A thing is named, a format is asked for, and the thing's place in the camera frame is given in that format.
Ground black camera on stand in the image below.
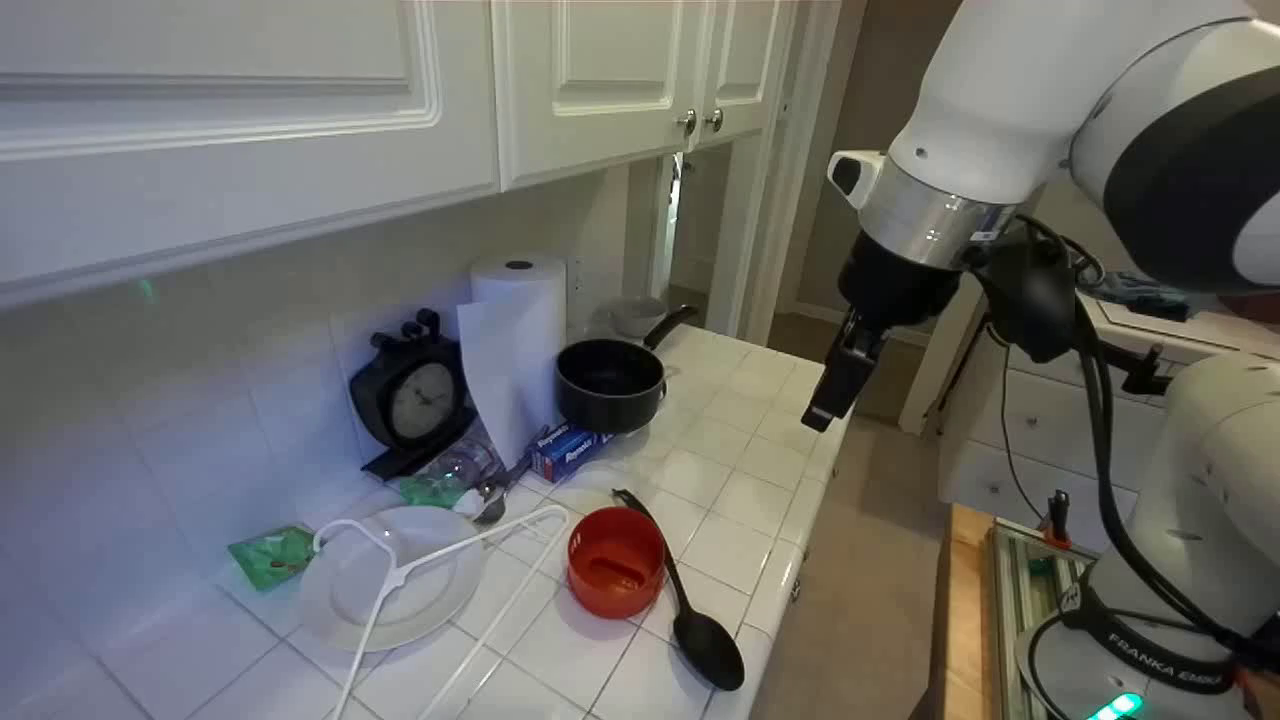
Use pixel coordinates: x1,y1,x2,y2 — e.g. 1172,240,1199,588
1097,340,1168,395

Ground black kitchen scale clock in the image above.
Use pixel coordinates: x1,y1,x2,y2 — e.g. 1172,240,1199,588
346,310,474,480

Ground metal spoon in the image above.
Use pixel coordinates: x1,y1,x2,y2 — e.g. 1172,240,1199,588
471,490,503,530

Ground white round plate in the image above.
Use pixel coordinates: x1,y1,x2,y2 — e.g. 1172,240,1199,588
301,508,489,651

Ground black saucepan with handle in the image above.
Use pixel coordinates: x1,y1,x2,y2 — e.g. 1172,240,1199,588
554,304,694,438

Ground white paper towel roll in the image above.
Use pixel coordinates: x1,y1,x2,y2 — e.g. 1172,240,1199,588
457,258,562,469

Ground white plastic clothes hanger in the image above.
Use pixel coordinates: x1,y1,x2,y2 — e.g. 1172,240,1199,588
313,505,571,720

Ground white upper cabinet left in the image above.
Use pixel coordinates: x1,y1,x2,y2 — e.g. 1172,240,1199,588
0,0,494,304

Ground black plastic ladle spoon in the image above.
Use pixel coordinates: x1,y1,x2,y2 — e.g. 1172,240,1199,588
612,486,747,695

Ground white drawer cabinet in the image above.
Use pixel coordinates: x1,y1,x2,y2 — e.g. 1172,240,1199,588
939,340,1107,552

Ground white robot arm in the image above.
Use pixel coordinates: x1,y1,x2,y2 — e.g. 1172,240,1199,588
802,0,1280,720

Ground white upper cabinet right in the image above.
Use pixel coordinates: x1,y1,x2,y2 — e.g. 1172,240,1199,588
700,0,785,140

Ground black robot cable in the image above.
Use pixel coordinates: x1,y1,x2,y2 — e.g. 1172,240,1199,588
991,218,1280,674

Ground green wrapped packet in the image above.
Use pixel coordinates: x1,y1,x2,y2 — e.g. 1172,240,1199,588
396,469,466,508

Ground green sponge packet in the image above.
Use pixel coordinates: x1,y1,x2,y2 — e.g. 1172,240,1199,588
231,526,316,594

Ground blue baking sheet box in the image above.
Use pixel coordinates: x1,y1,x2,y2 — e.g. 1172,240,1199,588
531,430,604,486

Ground blue cloth on counter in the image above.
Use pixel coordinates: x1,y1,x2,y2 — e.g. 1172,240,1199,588
1099,271,1193,320

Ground orange plastic bowl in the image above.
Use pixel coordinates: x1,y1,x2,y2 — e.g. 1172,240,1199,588
562,508,662,620

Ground white upper cabinet middle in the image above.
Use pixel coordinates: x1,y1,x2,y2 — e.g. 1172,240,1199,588
493,0,700,190

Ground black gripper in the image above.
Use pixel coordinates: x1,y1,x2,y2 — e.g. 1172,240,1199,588
802,232,961,434

